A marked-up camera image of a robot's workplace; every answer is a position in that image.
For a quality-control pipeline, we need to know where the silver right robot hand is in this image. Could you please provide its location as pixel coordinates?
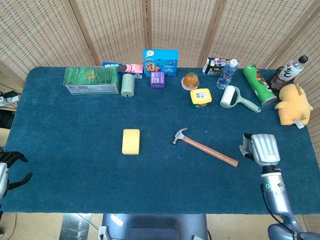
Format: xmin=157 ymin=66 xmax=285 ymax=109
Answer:
xmin=239 ymin=133 xmax=281 ymax=167

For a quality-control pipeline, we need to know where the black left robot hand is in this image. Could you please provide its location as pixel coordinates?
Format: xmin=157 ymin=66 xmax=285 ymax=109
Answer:
xmin=0 ymin=151 xmax=34 ymax=200

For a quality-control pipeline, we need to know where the wooden handle claw hammer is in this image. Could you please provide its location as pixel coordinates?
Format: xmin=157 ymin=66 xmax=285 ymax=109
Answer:
xmin=171 ymin=127 xmax=239 ymax=168

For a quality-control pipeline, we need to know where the yellow sponge block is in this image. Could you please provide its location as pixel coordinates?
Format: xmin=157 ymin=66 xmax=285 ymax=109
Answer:
xmin=121 ymin=128 xmax=141 ymax=156

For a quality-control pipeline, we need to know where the yellow plush toy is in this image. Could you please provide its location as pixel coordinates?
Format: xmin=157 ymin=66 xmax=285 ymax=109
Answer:
xmin=274 ymin=83 xmax=314 ymax=130

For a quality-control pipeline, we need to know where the white power strip with plugs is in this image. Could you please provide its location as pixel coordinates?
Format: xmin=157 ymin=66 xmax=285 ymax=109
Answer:
xmin=0 ymin=90 xmax=21 ymax=108

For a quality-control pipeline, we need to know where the light green lint roller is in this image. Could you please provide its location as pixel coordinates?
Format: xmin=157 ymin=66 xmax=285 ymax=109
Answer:
xmin=219 ymin=85 xmax=262 ymax=113

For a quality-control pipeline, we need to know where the green chips can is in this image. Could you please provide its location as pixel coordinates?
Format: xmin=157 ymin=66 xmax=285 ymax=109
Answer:
xmin=242 ymin=64 xmax=278 ymax=106

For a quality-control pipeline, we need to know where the blue table cloth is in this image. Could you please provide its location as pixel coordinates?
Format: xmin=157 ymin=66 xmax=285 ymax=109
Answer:
xmin=0 ymin=66 xmax=320 ymax=215

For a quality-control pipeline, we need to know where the dark drink bottle white label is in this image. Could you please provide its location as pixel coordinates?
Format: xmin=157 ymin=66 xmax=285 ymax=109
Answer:
xmin=268 ymin=55 xmax=309 ymax=93

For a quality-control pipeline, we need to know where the clear plastic water bottle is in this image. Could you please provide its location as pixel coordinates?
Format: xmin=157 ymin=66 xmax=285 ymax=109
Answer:
xmin=216 ymin=58 xmax=240 ymax=90

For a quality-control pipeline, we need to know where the green tub with yellow lid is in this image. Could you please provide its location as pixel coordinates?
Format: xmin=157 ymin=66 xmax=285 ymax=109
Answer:
xmin=189 ymin=87 xmax=213 ymax=109

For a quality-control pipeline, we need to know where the black and white snack pack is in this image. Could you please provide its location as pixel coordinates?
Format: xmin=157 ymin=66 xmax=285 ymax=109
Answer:
xmin=202 ymin=57 xmax=232 ymax=76

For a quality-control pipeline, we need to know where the orange jelly cup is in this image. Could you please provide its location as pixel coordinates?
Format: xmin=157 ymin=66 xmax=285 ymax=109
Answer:
xmin=181 ymin=72 xmax=200 ymax=90

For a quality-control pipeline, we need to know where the green tissue box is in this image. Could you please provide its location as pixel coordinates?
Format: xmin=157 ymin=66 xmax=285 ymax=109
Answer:
xmin=62 ymin=66 xmax=120 ymax=95

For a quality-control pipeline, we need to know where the small purple carton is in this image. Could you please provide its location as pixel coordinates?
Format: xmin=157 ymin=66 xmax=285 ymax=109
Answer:
xmin=150 ymin=71 xmax=166 ymax=89

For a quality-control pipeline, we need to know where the blue chocolate chip cookie box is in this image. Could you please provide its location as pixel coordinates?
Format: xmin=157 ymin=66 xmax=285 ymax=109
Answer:
xmin=142 ymin=49 xmax=180 ymax=77

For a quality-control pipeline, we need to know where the blue-grey robot torso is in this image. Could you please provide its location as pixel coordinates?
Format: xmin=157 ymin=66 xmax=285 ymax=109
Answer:
xmin=98 ymin=213 xmax=209 ymax=240

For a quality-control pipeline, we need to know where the light green cylinder case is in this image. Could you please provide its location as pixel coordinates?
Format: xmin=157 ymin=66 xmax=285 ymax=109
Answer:
xmin=120 ymin=73 xmax=136 ymax=98

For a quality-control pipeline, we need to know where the blue sandwich cookie box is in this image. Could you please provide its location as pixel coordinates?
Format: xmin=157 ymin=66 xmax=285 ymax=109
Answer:
xmin=101 ymin=62 xmax=144 ymax=80

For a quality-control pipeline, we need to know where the woven folding screen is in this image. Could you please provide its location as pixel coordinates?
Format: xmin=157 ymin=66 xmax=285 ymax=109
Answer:
xmin=0 ymin=0 xmax=320 ymax=85

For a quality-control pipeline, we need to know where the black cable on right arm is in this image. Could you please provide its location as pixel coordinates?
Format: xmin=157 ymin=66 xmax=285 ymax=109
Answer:
xmin=261 ymin=184 xmax=297 ymax=235

